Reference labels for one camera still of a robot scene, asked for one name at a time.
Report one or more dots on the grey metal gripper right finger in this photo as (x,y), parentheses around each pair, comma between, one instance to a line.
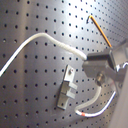
(101,71)

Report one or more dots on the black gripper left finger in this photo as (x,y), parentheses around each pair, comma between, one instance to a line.
(99,56)

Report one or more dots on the grey metal cable clip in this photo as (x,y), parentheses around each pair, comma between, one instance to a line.
(66,87)

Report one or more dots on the orange wire hook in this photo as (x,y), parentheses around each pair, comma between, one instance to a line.
(100,30)

